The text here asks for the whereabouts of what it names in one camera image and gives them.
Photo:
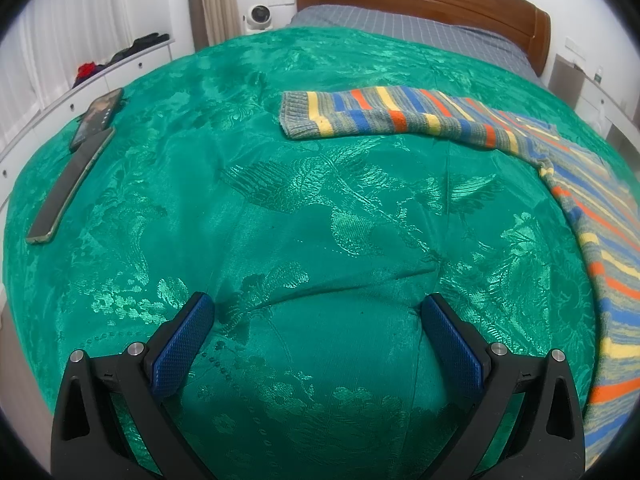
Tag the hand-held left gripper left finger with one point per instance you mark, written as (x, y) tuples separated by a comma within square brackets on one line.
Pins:
[(182, 345)]

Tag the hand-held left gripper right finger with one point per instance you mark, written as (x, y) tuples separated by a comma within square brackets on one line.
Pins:
[(452, 345)]

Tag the striped knit sweater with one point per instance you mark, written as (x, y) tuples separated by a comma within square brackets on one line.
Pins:
[(400, 110)]

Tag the black clothes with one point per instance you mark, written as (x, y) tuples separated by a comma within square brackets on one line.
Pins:
[(142, 42)]

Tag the green patterned bedspread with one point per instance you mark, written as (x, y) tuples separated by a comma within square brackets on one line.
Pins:
[(300, 220)]

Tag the dark flat tablet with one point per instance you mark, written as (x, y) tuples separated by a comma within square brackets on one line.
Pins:
[(70, 187)]

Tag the black smartphone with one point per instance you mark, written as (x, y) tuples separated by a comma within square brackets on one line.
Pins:
[(97, 115)]

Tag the white drawer cabinet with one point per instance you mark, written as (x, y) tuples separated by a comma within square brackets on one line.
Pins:
[(130, 67)]

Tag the white shelf unit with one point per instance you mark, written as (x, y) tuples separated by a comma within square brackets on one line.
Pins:
[(595, 95)]

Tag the red cloth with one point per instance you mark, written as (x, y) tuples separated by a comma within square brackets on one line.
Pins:
[(87, 71)]

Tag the grey striped pillow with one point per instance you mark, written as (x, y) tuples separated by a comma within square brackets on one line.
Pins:
[(400, 25)]

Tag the white round fan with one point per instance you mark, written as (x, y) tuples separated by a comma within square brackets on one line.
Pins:
[(258, 17)]

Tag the beige curtain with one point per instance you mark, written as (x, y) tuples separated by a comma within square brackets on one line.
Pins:
[(215, 0)]

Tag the white sheer curtain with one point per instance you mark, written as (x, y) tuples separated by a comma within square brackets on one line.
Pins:
[(70, 10)]

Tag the white wall socket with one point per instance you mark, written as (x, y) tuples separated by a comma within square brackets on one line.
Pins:
[(574, 47)]

